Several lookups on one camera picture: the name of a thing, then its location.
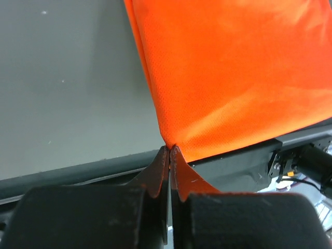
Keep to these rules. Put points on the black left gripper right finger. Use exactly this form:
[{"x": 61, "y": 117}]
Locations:
[{"x": 204, "y": 217}]

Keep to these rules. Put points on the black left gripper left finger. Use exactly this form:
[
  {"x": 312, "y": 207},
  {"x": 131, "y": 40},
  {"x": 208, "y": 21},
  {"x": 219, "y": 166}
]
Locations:
[{"x": 133, "y": 215}]

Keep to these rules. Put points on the orange t shirt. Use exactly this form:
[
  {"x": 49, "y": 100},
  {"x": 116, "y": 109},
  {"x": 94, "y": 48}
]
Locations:
[{"x": 224, "y": 75}]

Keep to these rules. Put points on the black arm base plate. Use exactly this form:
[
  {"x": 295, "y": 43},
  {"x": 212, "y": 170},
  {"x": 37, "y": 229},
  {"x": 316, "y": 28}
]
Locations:
[{"x": 245, "y": 169}]

